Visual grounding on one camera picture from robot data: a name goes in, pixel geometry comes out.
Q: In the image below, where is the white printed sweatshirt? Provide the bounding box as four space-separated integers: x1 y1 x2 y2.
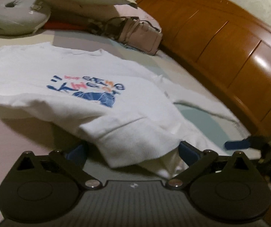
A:
0 43 236 178

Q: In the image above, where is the wooden headboard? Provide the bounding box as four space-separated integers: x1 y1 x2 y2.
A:
137 0 271 135

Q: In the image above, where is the pink leather handbag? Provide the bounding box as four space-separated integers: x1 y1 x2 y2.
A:
104 16 162 55

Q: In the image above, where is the red folded cloth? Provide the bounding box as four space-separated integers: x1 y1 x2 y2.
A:
42 21 88 31

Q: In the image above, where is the pink floral folded quilt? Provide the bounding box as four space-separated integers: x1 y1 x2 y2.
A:
44 0 161 30

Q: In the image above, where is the grey donut cushion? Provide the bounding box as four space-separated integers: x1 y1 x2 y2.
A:
0 0 51 36

